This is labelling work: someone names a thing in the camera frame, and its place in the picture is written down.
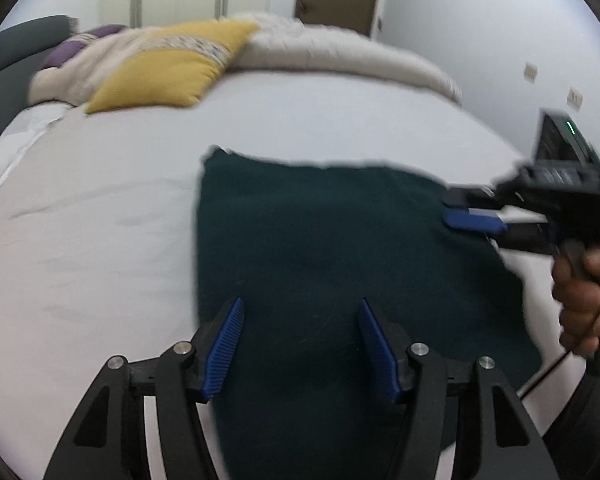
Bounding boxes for yellow patterned pillow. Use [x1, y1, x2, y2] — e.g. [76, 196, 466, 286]
[84, 19, 261, 115]

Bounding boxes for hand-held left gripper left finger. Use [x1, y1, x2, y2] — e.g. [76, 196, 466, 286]
[42, 296, 246, 480]

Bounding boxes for dark green towel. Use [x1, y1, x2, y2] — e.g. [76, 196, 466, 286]
[195, 145, 543, 480]

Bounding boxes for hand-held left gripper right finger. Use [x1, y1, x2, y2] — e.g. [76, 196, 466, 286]
[356, 298, 561, 480]

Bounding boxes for purple pillow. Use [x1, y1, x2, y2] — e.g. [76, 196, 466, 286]
[42, 24, 128, 70]

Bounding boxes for bed with white sheet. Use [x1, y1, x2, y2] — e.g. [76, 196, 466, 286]
[0, 67, 571, 480]

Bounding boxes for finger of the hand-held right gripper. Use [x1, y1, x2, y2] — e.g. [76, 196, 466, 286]
[441, 184, 511, 211]
[442, 207, 553, 256]

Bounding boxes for grey padded headboard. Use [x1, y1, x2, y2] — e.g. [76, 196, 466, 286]
[0, 15, 71, 146]

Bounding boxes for person's right hand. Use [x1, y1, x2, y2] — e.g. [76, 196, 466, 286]
[551, 241, 600, 360]

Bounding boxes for beige duvet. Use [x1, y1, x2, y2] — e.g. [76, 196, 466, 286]
[29, 10, 463, 108]

